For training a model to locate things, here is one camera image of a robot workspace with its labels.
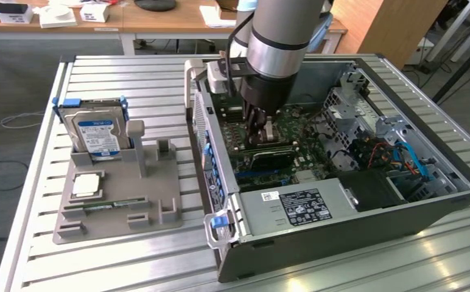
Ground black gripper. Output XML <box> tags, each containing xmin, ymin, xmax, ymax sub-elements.
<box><xmin>238</xmin><ymin>74</ymin><xmax>296</xmax><ymax>118</ymax></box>

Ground installed green RAM stick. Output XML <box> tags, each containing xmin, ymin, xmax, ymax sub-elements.
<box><xmin>240</xmin><ymin>142</ymin><xmax>300</xmax><ymax>153</ymax></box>

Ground green motherboard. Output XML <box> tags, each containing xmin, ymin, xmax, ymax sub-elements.
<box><xmin>214</xmin><ymin>97</ymin><xmax>342</xmax><ymax>189</ymax></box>

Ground blue expansion slot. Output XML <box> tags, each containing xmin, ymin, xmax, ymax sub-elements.
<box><xmin>235</xmin><ymin>170</ymin><xmax>282</xmax><ymax>181</ymax></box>

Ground white paper stack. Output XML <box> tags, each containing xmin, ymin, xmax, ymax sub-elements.
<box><xmin>199</xmin><ymin>5</ymin><xmax>238</xmax><ymax>29</ymax></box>

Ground brown cardboard box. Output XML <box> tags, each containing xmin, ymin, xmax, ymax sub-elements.
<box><xmin>214</xmin><ymin>0</ymin><xmax>242</xmax><ymax>13</ymax></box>

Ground wooden desk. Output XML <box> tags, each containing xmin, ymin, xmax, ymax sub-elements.
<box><xmin>0</xmin><ymin>0</ymin><xmax>123</xmax><ymax>42</ymax></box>
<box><xmin>120</xmin><ymin>0</ymin><xmax>348</xmax><ymax>56</ymax></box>

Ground wooden cabinet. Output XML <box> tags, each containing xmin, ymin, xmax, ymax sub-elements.
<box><xmin>328</xmin><ymin>0</ymin><xmax>450</xmax><ymax>70</ymax></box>

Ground grey power supply unit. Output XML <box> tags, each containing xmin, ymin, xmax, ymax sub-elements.
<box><xmin>234</xmin><ymin>178</ymin><xmax>358</xmax><ymax>237</ymax></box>

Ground black monitor base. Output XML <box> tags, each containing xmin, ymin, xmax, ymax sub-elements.
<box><xmin>132</xmin><ymin>0</ymin><xmax>178</xmax><ymax>12</ymax></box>

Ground black fan shroud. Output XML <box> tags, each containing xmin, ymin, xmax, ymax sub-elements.
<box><xmin>338</xmin><ymin>169</ymin><xmax>406</xmax><ymax>212</ymax></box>

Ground white floor device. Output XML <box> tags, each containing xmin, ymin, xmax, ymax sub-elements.
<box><xmin>415</xmin><ymin>36</ymin><xmax>438</xmax><ymax>66</ymax></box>

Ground hard disk in blue carrier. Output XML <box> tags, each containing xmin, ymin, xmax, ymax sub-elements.
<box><xmin>51</xmin><ymin>96</ymin><xmax>128</xmax><ymax>159</ymax></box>

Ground grey parts rack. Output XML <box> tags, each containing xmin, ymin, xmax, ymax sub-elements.
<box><xmin>51</xmin><ymin>119</ymin><xmax>184</xmax><ymax>246</ymax></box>

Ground black slanted pole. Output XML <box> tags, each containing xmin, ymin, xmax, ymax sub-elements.
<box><xmin>431</xmin><ymin>29</ymin><xmax>470</xmax><ymax>104</ymax></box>

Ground white printed box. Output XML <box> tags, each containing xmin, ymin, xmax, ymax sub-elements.
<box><xmin>79</xmin><ymin>3</ymin><xmax>111</xmax><ymax>24</ymax></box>

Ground black open PC case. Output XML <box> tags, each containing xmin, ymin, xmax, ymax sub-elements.
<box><xmin>184</xmin><ymin>54</ymin><xmax>470</xmax><ymax>283</ymax></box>

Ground loose green RAM stick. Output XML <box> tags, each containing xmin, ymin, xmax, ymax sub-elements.
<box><xmin>80</xmin><ymin>200</ymin><xmax>139</xmax><ymax>210</ymax></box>

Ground loose silver CPU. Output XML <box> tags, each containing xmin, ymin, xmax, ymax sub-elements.
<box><xmin>72</xmin><ymin>175</ymin><xmax>101</xmax><ymax>197</ymax></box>

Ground round white dispenser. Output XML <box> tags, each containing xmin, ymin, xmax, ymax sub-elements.
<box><xmin>39</xmin><ymin>3</ymin><xmax>77</xmax><ymax>29</ymax></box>

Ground white box with black lid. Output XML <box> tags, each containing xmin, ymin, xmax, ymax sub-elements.
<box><xmin>0</xmin><ymin>2</ymin><xmax>33</xmax><ymax>24</ymax></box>

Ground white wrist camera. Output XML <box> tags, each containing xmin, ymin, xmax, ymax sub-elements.
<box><xmin>207</xmin><ymin>60</ymin><xmax>238</xmax><ymax>94</ymax></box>

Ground black camera cable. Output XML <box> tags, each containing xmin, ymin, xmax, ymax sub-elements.
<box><xmin>224</xmin><ymin>12</ymin><xmax>256</xmax><ymax>96</ymax></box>

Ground red wire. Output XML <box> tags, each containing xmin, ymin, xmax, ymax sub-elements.
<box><xmin>372</xmin><ymin>142</ymin><xmax>391</xmax><ymax>162</ymax></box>

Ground blue SATA wire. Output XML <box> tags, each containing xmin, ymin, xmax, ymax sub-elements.
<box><xmin>395</xmin><ymin>141</ymin><xmax>434</xmax><ymax>183</ymax></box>

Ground white table frame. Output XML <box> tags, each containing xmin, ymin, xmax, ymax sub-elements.
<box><xmin>426</xmin><ymin>0</ymin><xmax>470</xmax><ymax>86</ymax></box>

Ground white floor cable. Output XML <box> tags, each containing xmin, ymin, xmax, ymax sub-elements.
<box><xmin>0</xmin><ymin>109</ymin><xmax>48</xmax><ymax>129</ymax></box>

